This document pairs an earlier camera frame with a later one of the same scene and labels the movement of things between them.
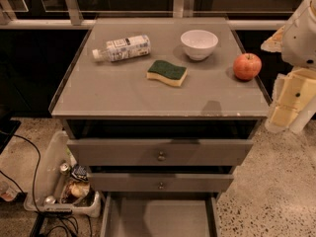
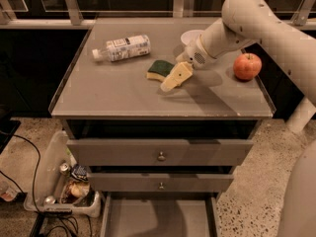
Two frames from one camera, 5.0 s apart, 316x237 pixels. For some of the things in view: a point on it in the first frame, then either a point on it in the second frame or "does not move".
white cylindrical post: (303, 116) does not move
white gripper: (300, 39) → (194, 54)
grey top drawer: (160, 152) does not move
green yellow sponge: (167, 72) does not move
